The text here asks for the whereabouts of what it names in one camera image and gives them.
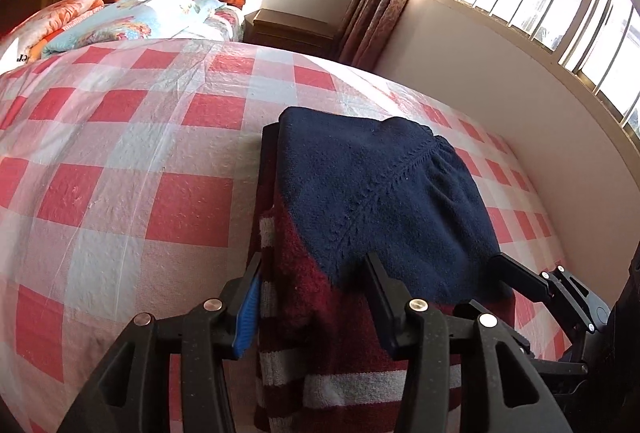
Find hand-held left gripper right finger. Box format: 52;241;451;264
363;252;576;433

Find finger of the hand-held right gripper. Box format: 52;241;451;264
491;252;613;336
507;330;590;379

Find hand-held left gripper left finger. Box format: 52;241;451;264
57;252;264;433

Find red white striped sweater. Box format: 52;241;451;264
252;107;531;433

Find pink checkered bed sheet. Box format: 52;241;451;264
0;38;573;433

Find brown wooden nightstand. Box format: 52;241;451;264
243;8;343;61

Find blue floral quilt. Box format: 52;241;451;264
40;0;244;60

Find pink floral pillow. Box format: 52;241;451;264
0;0;106;74

